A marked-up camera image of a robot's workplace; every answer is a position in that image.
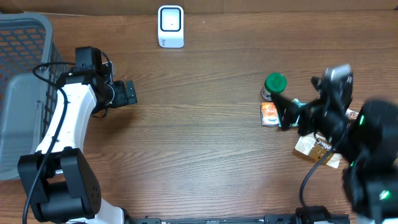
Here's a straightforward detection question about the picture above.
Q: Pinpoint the teal white tissue packet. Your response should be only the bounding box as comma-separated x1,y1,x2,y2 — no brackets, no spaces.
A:
278,98,308,128

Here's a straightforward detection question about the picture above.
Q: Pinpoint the orange tissue packet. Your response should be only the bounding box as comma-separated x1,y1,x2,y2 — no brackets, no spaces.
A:
261,102,279,126

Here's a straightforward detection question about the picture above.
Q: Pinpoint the beige powder pouch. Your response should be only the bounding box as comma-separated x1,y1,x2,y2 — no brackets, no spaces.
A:
295,133,342,169

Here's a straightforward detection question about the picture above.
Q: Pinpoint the green lid jar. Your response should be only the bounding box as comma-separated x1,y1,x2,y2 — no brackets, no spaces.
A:
261,73,287,101

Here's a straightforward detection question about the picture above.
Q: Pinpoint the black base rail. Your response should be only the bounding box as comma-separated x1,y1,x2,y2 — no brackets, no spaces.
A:
124,206,351,224

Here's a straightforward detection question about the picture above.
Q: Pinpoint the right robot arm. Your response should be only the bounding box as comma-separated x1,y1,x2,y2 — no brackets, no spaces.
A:
271,74,397,223

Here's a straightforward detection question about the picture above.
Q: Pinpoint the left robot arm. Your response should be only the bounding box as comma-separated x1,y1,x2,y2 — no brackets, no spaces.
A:
17,46,137,223

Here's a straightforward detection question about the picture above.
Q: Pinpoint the grey plastic mesh basket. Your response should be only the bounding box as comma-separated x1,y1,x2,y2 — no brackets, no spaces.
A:
1,13,68,180

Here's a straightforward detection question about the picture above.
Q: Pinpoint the white barcode scanner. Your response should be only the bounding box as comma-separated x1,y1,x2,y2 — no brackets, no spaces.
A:
157,5,185,49

